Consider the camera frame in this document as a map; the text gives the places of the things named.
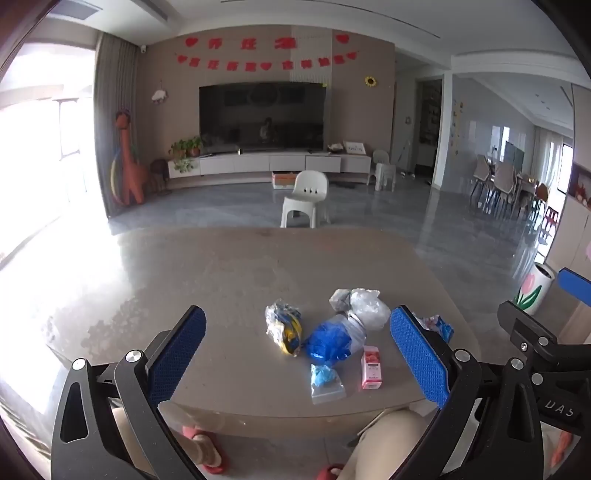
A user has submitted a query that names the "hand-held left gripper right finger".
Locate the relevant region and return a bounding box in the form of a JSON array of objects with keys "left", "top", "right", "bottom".
[{"left": 389, "top": 305, "right": 546, "bottom": 480}]

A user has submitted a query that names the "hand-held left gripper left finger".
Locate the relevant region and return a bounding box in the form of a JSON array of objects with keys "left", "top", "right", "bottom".
[{"left": 51, "top": 305, "right": 208, "bottom": 480}]

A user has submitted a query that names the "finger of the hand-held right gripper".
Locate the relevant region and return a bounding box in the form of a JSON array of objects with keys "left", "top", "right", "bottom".
[
  {"left": 497, "top": 300, "right": 561, "bottom": 370},
  {"left": 556, "top": 267, "right": 591, "bottom": 303}
]

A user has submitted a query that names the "white tulip print bin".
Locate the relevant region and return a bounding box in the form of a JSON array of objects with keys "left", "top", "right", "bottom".
[{"left": 512, "top": 262, "right": 557, "bottom": 317}]

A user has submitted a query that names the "blue pink wrapper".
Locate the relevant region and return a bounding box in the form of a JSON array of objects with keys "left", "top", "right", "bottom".
[{"left": 413, "top": 311, "right": 454, "bottom": 343}]

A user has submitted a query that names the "small pink box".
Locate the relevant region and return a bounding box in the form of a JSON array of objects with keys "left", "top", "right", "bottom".
[{"left": 361, "top": 345, "right": 384, "bottom": 391}]

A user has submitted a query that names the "clear plastic bag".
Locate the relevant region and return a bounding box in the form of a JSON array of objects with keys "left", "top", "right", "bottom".
[{"left": 349, "top": 288, "right": 392, "bottom": 331}]

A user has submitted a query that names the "blue plastic bag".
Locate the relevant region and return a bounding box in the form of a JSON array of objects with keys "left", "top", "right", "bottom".
[{"left": 305, "top": 314, "right": 370, "bottom": 367}]

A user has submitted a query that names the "grey sock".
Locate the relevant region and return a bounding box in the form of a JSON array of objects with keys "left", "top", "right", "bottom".
[{"left": 329, "top": 288, "right": 354, "bottom": 315}]

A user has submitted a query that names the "clear zip bag blue content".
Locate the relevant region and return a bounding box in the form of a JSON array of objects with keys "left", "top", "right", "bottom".
[{"left": 310, "top": 364, "right": 347, "bottom": 405}]

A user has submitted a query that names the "yellow blue snack wrapper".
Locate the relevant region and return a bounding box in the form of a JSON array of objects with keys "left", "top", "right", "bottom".
[{"left": 264, "top": 299, "right": 304, "bottom": 357}]

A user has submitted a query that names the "person's right leg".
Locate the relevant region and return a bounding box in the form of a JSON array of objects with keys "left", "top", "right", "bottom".
[{"left": 348, "top": 408, "right": 439, "bottom": 480}]

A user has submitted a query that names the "person's leg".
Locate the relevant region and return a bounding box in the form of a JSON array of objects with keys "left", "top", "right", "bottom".
[
  {"left": 348, "top": 408, "right": 439, "bottom": 480},
  {"left": 161, "top": 406, "right": 222, "bottom": 469}
]

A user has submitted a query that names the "person's left leg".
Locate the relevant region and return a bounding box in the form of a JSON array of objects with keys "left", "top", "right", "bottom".
[{"left": 161, "top": 406, "right": 222, "bottom": 469}]

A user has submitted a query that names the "dining table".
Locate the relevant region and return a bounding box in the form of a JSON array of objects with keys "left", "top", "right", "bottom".
[{"left": 517, "top": 175, "right": 550, "bottom": 217}]

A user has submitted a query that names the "orange dinosaur toy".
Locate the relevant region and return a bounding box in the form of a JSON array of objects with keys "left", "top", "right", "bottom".
[{"left": 110, "top": 109, "right": 149, "bottom": 206}]

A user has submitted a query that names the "dark round stool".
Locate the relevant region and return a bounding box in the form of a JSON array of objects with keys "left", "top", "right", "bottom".
[{"left": 150, "top": 159, "right": 171, "bottom": 192}]

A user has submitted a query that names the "small white plastic chair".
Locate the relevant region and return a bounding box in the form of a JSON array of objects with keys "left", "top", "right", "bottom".
[{"left": 368, "top": 149, "right": 397, "bottom": 192}]

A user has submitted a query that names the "white television cabinet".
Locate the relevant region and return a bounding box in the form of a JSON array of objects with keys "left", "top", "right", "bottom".
[{"left": 167, "top": 153, "right": 372, "bottom": 179}]

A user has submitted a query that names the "large black television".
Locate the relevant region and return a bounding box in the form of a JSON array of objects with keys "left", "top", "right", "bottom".
[{"left": 198, "top": 82, "right": 328, "bottom": 153}]

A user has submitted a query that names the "grey curtain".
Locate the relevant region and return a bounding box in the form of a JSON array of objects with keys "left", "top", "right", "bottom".
[{"left": 95, "top": 32, "right": 139, "bottom": 217}]

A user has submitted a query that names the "red heart letter decoration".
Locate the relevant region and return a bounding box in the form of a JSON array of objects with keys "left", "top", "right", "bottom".
[{"left": 185, "top": 34, "right": 350, "bottom": 51}]

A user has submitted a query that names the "wall shelf unit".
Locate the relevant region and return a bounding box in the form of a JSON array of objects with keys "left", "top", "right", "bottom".
[{"left": 422, "top": 80, "right": 443, "bottom": 144}]

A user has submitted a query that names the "red string banner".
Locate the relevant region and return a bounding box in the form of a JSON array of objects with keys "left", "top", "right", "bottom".
[{"left": 174, "top": 52, "right": 358, "bottom": 71}]

